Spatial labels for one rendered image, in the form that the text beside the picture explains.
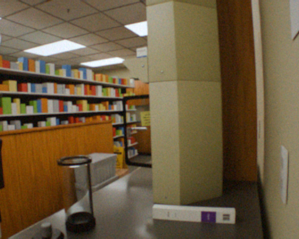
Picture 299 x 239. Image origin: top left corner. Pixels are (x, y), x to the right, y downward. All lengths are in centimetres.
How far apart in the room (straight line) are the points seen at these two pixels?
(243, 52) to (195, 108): 45
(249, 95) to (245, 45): 25
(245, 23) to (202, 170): 74
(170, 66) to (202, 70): 13
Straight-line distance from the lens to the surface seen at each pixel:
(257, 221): 83
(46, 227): 70
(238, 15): 125
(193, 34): 92
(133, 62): 91
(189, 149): 87
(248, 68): 118
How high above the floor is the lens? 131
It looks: 3 degrees down
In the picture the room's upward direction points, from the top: 2 degrees counter-clockwise
